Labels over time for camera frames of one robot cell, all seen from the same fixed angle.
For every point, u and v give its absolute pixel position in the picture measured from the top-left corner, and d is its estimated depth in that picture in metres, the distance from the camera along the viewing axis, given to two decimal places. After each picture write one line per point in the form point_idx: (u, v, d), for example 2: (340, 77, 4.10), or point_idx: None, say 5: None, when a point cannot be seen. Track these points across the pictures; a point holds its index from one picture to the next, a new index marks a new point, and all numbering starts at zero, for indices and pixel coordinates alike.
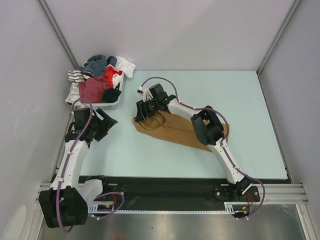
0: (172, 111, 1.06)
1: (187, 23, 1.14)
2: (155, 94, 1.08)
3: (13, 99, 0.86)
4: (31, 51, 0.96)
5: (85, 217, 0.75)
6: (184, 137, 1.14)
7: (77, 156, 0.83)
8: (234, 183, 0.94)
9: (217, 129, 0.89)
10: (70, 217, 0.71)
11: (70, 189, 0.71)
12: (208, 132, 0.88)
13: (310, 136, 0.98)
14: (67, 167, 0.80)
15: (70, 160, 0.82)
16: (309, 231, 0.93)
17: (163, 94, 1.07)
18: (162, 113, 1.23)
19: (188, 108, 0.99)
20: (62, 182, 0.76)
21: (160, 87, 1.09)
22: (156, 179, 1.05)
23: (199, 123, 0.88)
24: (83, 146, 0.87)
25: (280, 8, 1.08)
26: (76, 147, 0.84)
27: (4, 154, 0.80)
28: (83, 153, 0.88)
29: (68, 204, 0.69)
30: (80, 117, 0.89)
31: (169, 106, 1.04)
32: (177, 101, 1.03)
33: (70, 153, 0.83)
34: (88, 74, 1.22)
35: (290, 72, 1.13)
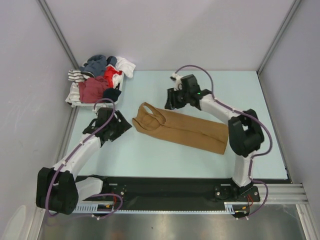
0: (203, 106, 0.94)
1: (187, 23, 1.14)
2: (187, 85, 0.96)
3: (13, 99, 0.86)
4: (31, 51, 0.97)
5: (71, 208, 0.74)
6: (184, 138, 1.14)
7: (86, 148, 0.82)
8: (239, 185, 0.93)
9: (256, 139, 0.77)
10: (58, 203, 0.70)
11: (67, 173, 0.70)
12: (246, 140, 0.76)
13: (310, 136, 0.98)
14: (73, 154, 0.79)
15: (78, 149, 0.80)
16: (309, 231, 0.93)
17: (195, 87, 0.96)
18: (163, 113, 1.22)
19: (226, 109, 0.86)
20: (64, 165, 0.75)
21: (193, 78, 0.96)
22: (157, 179, 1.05)
23: (238, 128, 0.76)
24: (96, 141, 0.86)
25: (280, 8, 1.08)
26: (90, 140, 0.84)
27: (4, 154, 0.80)
28: (93, 149, 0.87)
29: (61, 188, 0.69)
30: (103, 115, 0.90)
31: (202, 102, 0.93)
32: (213, 99, 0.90)
33: (81, 143, 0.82)
34: (88, 74, 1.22)
35: (291, 72, 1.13)
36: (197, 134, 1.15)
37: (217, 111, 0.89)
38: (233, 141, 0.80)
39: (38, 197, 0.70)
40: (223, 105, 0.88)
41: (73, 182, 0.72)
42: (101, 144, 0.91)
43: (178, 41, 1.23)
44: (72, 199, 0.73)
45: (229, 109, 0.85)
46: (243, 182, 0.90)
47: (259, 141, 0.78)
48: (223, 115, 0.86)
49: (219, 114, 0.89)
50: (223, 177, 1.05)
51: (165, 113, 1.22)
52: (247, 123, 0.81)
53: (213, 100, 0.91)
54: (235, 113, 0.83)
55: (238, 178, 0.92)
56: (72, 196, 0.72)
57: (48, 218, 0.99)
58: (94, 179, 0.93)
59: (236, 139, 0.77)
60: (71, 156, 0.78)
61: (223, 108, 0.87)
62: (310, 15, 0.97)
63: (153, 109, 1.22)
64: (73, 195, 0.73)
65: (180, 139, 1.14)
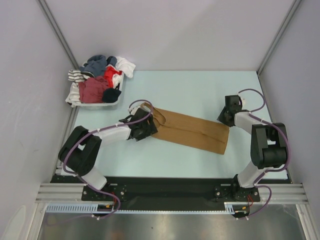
0: (237, 120, 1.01)
1: (187, 23, 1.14)
2: (229, 102, 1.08)
3: (13, 99, 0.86)
4: (30, 51, 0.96)
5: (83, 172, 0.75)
6: (184, 138, 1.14)
7: (117, 131, 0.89)
8: (241, 184, 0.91)
9: (279, 156, 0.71)
10: (75, 161, 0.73)
11: (97, 137, 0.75)
12: (267, 153, 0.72)
13: (311, 136, 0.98)
14: (107, 129, 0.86)
15: (112, 128, 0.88)
16: (309, 231, 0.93)
17: (235, 106, 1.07)
18: (163, 113, 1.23)
19: (255, 120, 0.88)
20: (97, 131, 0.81)
21: (237, 97, 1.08)
22: (156, 179, 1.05)
23: (260, 134, 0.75)
24: (126, 132, 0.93)
25: (280, 9, 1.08)
26: (122, 128, 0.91)
27: (4, 154, 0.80)
28: (118, 137, 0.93)
29: (86, 148, 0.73)
30: (140, 113, 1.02)
31: (236, 115, 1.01)
32: (247, 113, 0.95)
33: (116, 126, 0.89)
34: (88, 74, 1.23)
35: (291, 72, 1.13)
36: (198, 135, 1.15)
37: (247, 123, 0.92)
38: (254, 150, 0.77)
39: (64, 147, 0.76)
40: (253, 117, 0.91)
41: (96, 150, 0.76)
42: (128, 138, 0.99)
43: (178, 41, 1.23)
44: (88, 165, 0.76)
45: (259, 120, 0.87)
46: (246, 183, 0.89)
47: (280, 160, 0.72)
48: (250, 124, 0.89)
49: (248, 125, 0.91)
50: (223, 177, 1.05)
51: (166, 112, 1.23)
52: (275, 138, 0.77)
53: (247, 114, 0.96)
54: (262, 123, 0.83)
55: (242, 178, 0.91)
56: (89, 161, 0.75)
57: (48, 218, 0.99)
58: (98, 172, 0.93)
59: (255, 146, 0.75)
60: (105, 129, 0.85)
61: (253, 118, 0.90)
62: (311, 15, 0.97)
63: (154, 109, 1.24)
64: (91, 161, 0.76)
65: (180, 138, 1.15)
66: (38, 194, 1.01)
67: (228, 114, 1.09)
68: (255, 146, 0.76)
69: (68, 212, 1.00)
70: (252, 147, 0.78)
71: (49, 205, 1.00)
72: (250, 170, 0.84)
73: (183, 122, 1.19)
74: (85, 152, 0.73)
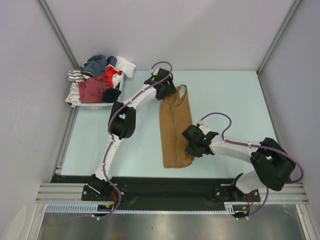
0: (215, 150, 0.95)
1: (187, 23, 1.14)
2: (191, 136, 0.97)
3: (13, 99, 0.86)
4: (30, 51, 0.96)
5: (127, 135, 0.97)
6: (167, 127, 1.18)
7: (145, 95, 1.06)
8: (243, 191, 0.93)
9: (287, 168, 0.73)
10: (120, 128, 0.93)
11: (133, 109, 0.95)
12: (278, 173, 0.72)
13: (311, 136, 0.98)
14: (137, 97, 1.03)
15: (140, 95, 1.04)
16: (309, 231, 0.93)
17: (199, 135, 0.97)
18: (183, 100, 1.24)
19: (242, 145, 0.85)
20: (130, 103, 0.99)
21: (193, 127, 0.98)
22: (157, 179, 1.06)
23: (263, 162, 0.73)
24: (152, 92, 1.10)
25: (280, 9, 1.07)
26: (149, 91, 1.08)
27: (4, 154, 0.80)
28: (148, 98, 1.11)
29: (128, 117, 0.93)
30: (162, 73, 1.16)
31: (212, 146, 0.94)
32: (224, 140, 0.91)
33: (143, 91, 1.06)
34: (88, 74, 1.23)
35: (290, 72, 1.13)
36: (174, 136, 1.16)
37: (232, 151, 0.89)
38: (263, 177, 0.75)
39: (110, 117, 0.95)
40: (235, 142, 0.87)
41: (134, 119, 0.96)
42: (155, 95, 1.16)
43: (178, 41, 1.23)
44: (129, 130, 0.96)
45: (245, 145, 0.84)
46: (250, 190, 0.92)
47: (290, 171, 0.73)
48: (239, 152, 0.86)
49: (234, 152, 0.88)
50: (223, 177, 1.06)
51: (184, 101, 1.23)
52: (270, 153, 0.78)
53: (222, 140, 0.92)
54: (252, 148, 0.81)
55: (244, 187, 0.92)
56: (130, 127, 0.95)
57: (48, 218, 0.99)
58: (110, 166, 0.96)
59: (265, 174, 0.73)
60: (135, 98, 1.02)
61: (237, 145, 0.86)
62: (311, 15, 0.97)
63: (185, 94, 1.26)
64: (131, 127, 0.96)
65: (165, 126, 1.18)
66: (38, 194, 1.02)
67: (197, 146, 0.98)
68: (264, 174, 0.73)
69: (68, 212, 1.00)
70: (258, 175, 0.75)
71: (49, 205, 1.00)
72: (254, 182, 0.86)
73: (184, 121, 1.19)
74: (127, 120, 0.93)
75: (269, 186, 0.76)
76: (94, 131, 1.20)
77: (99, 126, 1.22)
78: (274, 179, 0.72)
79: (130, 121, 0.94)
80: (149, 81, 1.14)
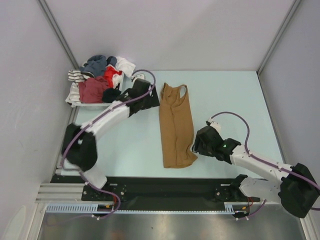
0: (236, 161, 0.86)
1: (187, 23, 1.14)
2: (208, 139, 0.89)
3: (13, 100, 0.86)
4: (30, 51, 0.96)
5: (86, 166, 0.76)
6: (168, 127, 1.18)
7: (113, 115, 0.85)
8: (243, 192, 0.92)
9: (314, 197, 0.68)
10: (76, 158, 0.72)
11: (92, 135, 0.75)
12: (304, 202, 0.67)
13: (311, 136, 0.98)
14: (101, 118, 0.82)
15: (106, 114, 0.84)
16: (309, 231, 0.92)
17: (217, 139, 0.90)
18: (184, 100, 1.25)
19: (270, 167, 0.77)
20: (90, 125, 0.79)
21: (212, 130, 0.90)
22: (156, 179, 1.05)
23: (293, 190, 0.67)
24: (124, 111, 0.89)
25: (281, 9, 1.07)
26: (119, 108, 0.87)
27: (4, 154, 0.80)
28: (120, 117, 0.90)
29: (84, 144, 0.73)
30: (139, 86, 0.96)
31: (234, 156, 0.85)
32: (247, 153, 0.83)
33: (111, 110, 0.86)
34: (88, 74, 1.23)
35: (290, 72, 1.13)
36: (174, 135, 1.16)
37: (256, 167, 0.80)
38: (286, 202, 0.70)
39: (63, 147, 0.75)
40: (262, 160, 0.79)
41: (94, 146, 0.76)
42: (129, 115, 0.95)
43: (177, 41, 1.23)
44: (88, 161, 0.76)
45: (274, 167, 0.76)
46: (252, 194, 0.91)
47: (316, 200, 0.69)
48: (264, 172, 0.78)
49: (257, 170, 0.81)
50: (222, 177, 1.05)
51: (184, 101, 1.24)
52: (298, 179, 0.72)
53: (246, 154, 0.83)
54: (283, 172, 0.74)
55: (248, 191, 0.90)
56: (89, 157, 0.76)
57: (48, 218, 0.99)
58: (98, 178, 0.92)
59: (290, 201, 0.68)
60: (98, 119, 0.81)
61: (264, 164, 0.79)
62: (311, 15, 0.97)
63: (186, 94, 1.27)
64: (91, 157, 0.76)
65: (165, 126, 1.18)
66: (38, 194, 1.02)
67: (214, 150, 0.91)
68: (288, 200, 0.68)
69: (68, 212, 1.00)
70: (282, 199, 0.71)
71: (49, 205, 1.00)
72: (267, 197, 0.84)
73: (185, 121, 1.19)
74: (84, 148, 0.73)
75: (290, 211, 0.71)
76: None
77: None
78: (297, 207, 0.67)
79: (90, 150, 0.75)
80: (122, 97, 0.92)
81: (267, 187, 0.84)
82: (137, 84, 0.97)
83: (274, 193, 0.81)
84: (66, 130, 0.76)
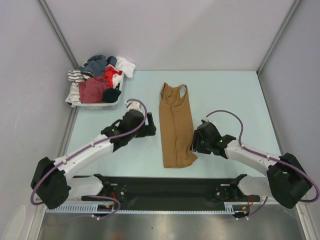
0: (230, 155, 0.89)
1: (187, 23, 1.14)
2: (206, 134, 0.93)
3: (13, 99, 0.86)
4: (31, 51, 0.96)
5: (55, 204, 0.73)
6: (167, 127, 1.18)
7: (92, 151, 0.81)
8: (243, 191, 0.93)
9: (303, 186, 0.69)
10: (43, 195, 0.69)
11: (62, 175, 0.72)
12: (293, 190, 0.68)
13: (311, 136, 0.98)
14: (79, 154, 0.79)
15: (86, 149, 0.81)
16: (309, 231, 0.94)
17: (215, 134, 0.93)
18: (184, 100, 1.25)
19: (259, 157, 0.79)
20: (64, 163, 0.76)
21: (211, 126, 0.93)
22: (157, 179, 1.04)
23: (279, 178, 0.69)
24: (107, 147, 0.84)
25: (280, 9, 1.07)
26: (100, 145, 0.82)
27: (4, 154, 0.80)
28: (104, 152, 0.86)
29: (51, 184, 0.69)
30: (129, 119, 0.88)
31: (228, 150, 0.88)
32: (240, 145, 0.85)
33: (91, 145, 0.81)
34: (88, 74, 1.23)
35: (290, 72, 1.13)
36: (174, 135, 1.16)
37: (249, 159, 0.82)
38: (276, 192, 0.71)
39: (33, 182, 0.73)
40: (252, 151, 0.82)
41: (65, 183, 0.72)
42: (115, 149, 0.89)
43: (177, 41, 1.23)
44: (59, 198, 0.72)
45: (264, 157, 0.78)
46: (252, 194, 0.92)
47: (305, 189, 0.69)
48: (254, 162, 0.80)
49: (248, 161, 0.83)
50: (222, 177, 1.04)
51: (184, 101, 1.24)
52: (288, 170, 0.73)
53: (239, 147, 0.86)
54: (270, 161, 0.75)
55: (247, 190, 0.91)
56: (59, 194, 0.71)
57: (48, 218, 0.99)
58: (88, 188, 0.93)
59: (279, 189, 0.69)
60: (75, 156, 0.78)
61: (254, 154, 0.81)
62: (311, 16, 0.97)
63: (186, 94, 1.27)
64: (61, 194, 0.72)
65: (164, 126, 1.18)
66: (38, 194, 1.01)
67: (211, 146, 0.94)
68: (277, 189, 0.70)
69: (68, 212, 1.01)
70: (272, 189, 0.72)
71: None
72: (263, 193, 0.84)
73: (184, 121, 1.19)
74: (51, 188, 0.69)
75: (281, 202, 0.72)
76: (94, 131, 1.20)
77: (99, 126, 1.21)
78: (287, 196, 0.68)
79: (59, 187, 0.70)
80: (109, 129, 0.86)
81: (261, 182, 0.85)
82: (127, 114, 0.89)
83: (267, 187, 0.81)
84: (38, 166, 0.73)
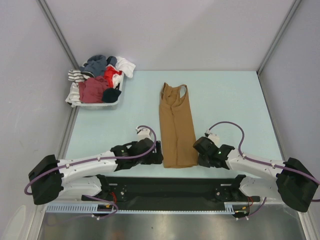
0: (232, 166, 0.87)
1: (187, 23, 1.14)
2: (203, 149, 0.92)
3: (13, 99, 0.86)
4: (31, 50, 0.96)
5: (42, 202, 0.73)
6: (168, 127, 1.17)
7: (95, 165, 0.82)
8: (244, 192, 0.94)
9: (311, 188, 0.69)
10: (37, 189, 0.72)
11: (59, 177, 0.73)
12: (302, 195, 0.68)
13: (311, 136, 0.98)
14: (82, 163, 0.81)
15: (91, 161, 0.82)
16: (309, 231, 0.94)
17: (212, 148, 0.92)
18: (184, 100, 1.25)
19: (264, 165, 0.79)
20: (66, 167, 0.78)
21: (205, 140, 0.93)
22: (157, 179, 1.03)
23: (287, 186, 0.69)
24: (110, 167, 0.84)
25: (280, 9, 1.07)
26: (105, 162, 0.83)
27: (5, 154, 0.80)
28: (106, 170, 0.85)
29: (47, 183, 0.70)
30: (140, 146, 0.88)
31: (230, 162, 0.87)
32: (241, 156, 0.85)
33: (97, 159, 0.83)
34: (88, 74, 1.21)
35: (290, 72, 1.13)
36: (175, 136, 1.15)
37: (253, 169, 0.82)
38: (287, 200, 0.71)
39: (32, 172, 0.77)
40: (255, 161, 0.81)
41: (59, 187, 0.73)
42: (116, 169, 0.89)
43: (177, 41, 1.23)
44: (48, 197, 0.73)
45: (269, 165, 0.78)
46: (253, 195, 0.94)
47: (314, 190, 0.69)
48: (259, 171, 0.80)
49: (252, 171, 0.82)
50: (222, 177, 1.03)
51: (184, 101, 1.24)
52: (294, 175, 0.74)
53: (241, 157, 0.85)
54: (276, 169, 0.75)
55: (249, 191, 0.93)
56: (49, 194, 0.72)
57: (48, 218, 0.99)
58: (85, 189, 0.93)
59: (289, 197, 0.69)
60: (78, 164, 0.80)
61: (259, 164, 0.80)
62: (310, 16, 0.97)
63: (186, 94, 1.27)
64: (52, 195, 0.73)
65: (165, 126, 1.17)
66: None
67: (211, 160, 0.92)
68: (289, 198, 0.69)
69: (68, 212, 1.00)
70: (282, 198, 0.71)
71: (49, 205, 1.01)
72: (268, 194, 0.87)
73: (185, 121, 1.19)
74: (44, 188, 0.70)
75: (294, 208, 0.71)
76: (94, 130, 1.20)
77: (99, 126, 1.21)
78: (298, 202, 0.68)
79: (54, 189, 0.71)
80: (119, 149, 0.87)
81: (266, 185, 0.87)
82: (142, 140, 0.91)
83: (274, 190, 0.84)
84: (43, 160, 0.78)
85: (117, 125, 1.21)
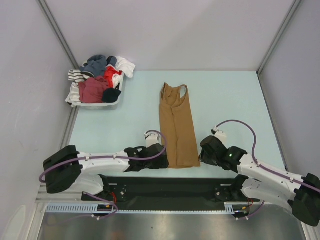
0: (242, 171, 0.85)
1: (187, 23, 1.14)
2: (211, 150, 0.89)
3: (13, 99, 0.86)
4: (30, 50, 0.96)
5: (54, 190, 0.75)
6: (168, 128, 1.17)
7: (109, 164, 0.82)
8: (245, 193, 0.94)
9: None
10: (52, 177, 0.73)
11: (78, 169, 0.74)
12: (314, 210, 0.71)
13: (310, 136, 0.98)
14: (100, 158, 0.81)
15: (107, 158, 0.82)
16: (309, 231, 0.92)
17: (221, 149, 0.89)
18: (184, 100, 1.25)
19: (282, 178, 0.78)
20: (85, 159, 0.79)
21: (215, 140, 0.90)
22: (157, 179, 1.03)
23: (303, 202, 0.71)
24: (122, 167, 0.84)
25: (280, 9, 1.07)
26: (119, 161, 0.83)
27: (4, 154, 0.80)
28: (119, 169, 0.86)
29: (65, 173, 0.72)
30: (153, 149, 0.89)
31: (241, 168, 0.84)
32: (256, 163, 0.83)
33: (113, 157, 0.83)
34: (88, 74, 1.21)
35: (290, 72, 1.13)
36: (175, 136, 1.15)
37: (266, 178, 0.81)
38: (299, 214, 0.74)
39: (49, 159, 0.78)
40: (271, 171, 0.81)
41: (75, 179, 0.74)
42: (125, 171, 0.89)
43: (177, 41, 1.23)
44: (61, 187, 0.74)
45: (286, 179, 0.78)
46: (252, 196, 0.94)
47: None
48: (274, 182, 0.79)
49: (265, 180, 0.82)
50: (223, 177, 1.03)
51: (184, 102, 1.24)
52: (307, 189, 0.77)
53: (255, 165, 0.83)
54: (295, 184, 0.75)
55: (251, 192, 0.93)
56: (63, 184, 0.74)
57: (48, 218, 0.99)
58: (91, 187, 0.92)
59: (303, 213, 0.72)
60: (96, 158, 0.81)
61: (277, 176, 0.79)
62: (310, 16, 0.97)
63: (186, 94, 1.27)
64: (65, 185, 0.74)
65: (165, 126, 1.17)
66: (38, 194, 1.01)
67: (220, 162, 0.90)
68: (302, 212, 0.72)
69: (68, 212, 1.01)
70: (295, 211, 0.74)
71: (49, 205, 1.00)
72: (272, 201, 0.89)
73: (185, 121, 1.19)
74: (61, 177, 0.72)
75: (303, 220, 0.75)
76: (94, 131, 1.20)
77: (98, 126, 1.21)
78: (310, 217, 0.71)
79: (70, 180, 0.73)
80: (131, 150, 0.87)
81: (275, 193, 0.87)
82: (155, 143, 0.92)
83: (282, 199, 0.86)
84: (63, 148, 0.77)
85: (117, 125, 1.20)
